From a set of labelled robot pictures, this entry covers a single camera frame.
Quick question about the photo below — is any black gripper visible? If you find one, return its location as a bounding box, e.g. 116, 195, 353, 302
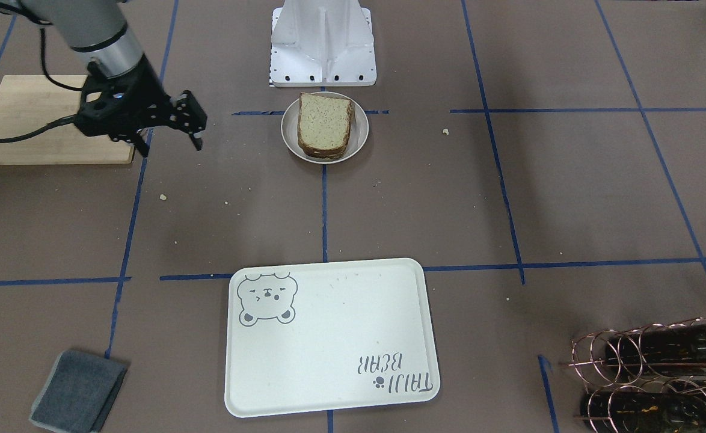
73, 55, 207, 158

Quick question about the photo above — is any bread slice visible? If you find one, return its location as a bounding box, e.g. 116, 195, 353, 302
298, 93, 354, 148
298, 141, 349, 160

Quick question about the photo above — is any white round plate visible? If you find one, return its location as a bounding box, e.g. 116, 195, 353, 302
281, 98, 370, 165

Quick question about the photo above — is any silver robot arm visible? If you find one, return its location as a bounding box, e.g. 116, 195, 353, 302
0, 1, 207, 157

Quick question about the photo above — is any white bear tray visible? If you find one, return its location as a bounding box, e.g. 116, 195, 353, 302
224, 258, 441, 417

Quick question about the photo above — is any wooden cutting board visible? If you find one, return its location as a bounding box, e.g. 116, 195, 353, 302
0, 76, 134, 165

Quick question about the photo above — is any grey folded cloth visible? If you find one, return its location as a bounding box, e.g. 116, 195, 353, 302
29, 350, 128, 432

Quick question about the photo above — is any dark green wine bottle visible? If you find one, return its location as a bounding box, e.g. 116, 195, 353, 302
578, 387, 706, 432
605, 323, 706, 378

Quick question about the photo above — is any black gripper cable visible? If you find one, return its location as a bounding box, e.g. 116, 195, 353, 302
0, 24, 89, 144

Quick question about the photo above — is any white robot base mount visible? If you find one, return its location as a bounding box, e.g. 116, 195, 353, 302
269, 1, 378, 87

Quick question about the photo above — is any copper wire bottle rack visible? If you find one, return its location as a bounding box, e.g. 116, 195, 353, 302
565, 318, 706, 432

